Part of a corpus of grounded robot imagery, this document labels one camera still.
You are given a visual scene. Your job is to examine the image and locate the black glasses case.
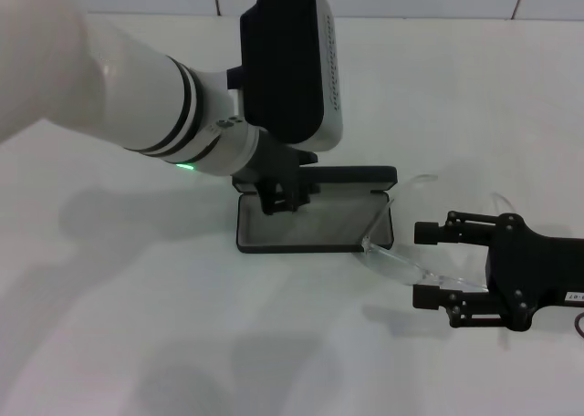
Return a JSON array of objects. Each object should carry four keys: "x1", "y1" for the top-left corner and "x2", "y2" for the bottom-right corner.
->
[{"x1": 232, "y1": 164, "x2": 398, "y2": 255}]

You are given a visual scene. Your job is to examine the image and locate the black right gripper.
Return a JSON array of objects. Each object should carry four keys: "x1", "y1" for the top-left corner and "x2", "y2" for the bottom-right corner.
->
[{"x1": 412, "y1": 211, "x2": 584, "y2": 333}]

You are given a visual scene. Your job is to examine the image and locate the clear white glasses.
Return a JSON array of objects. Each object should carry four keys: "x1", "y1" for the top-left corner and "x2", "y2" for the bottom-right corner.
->
[{"x1": 358, "y1": 173, "x2": 516, "y2": 295}]

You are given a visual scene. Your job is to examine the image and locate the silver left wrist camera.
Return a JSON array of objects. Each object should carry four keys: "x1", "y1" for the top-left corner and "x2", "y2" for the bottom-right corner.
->
[{"x1": 226, "y1": 0, "x2": 344, "y2": 152}]

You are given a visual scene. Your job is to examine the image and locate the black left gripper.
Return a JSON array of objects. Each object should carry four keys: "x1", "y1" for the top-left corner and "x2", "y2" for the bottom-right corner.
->
[{"x1": 231, "y1": 130, "x2": 321, "y2": 216}]

